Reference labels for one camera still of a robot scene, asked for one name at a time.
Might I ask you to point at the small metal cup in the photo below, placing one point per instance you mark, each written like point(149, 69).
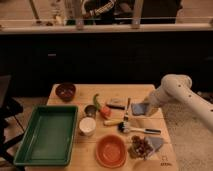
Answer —
point(90, 111)

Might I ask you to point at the green plastic tray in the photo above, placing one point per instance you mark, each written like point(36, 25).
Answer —
point(49, 137)

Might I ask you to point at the metal fork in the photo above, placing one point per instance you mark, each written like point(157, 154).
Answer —
point(127, 109)

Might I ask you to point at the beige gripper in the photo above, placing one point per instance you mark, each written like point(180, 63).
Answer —
point(152, 106)

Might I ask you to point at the white cup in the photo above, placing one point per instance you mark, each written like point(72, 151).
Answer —
point(87, 126)

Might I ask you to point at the yellow handled tool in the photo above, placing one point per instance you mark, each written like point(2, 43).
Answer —
point(111, 122)

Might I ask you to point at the orange bowl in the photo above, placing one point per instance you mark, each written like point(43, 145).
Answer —
point(110, 151)

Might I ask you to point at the person in background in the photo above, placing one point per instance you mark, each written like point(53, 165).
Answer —
point(107, 12)

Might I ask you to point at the dark purple bowl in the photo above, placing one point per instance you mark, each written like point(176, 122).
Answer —
point(66, 91)

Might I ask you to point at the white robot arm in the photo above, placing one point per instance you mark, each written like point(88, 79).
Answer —
point(176, 86)

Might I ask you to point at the grey black eraser block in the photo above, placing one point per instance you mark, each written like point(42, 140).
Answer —
point(116, 104)

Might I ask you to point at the blue grey sponge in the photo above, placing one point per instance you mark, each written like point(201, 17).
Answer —
point(139, 109)

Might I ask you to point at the green chili pepper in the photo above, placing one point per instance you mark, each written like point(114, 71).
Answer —
point(95, 102)

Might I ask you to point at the black dish brush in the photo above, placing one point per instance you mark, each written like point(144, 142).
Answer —
point(125, 127)

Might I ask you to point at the orange carrot toy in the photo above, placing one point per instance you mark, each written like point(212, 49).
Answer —
point(105, 112)

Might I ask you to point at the grey cloth piece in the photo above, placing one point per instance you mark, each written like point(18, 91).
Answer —
point(155, 142)

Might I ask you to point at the black chair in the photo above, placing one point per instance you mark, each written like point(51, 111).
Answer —
point(8, 108)

